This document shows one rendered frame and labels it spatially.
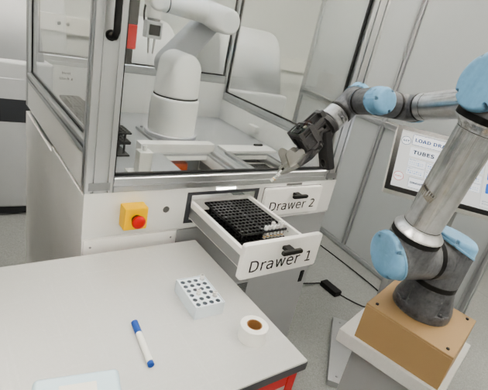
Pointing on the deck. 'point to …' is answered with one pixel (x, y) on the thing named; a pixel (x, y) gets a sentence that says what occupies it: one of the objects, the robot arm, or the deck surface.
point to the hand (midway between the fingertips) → (283, 172)
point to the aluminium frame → (114, 53)
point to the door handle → (115, 22)
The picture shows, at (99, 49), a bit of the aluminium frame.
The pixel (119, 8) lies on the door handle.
